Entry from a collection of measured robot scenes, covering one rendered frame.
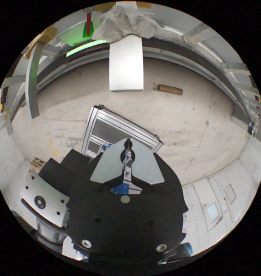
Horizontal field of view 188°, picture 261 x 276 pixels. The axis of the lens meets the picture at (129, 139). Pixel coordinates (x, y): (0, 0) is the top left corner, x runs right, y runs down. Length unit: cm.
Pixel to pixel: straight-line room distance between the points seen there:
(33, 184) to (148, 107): 104
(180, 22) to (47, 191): 79
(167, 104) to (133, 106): 42
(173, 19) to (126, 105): 93
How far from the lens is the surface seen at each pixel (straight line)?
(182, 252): 55
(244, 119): 268
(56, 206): 23
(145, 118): 98
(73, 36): 34
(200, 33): 35
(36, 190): 26
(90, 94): 105
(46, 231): 40
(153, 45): 38
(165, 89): 94
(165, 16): 55
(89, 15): 28
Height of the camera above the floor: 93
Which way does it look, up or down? 60 degrees down
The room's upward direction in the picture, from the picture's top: 178 degrees counter-clockwise
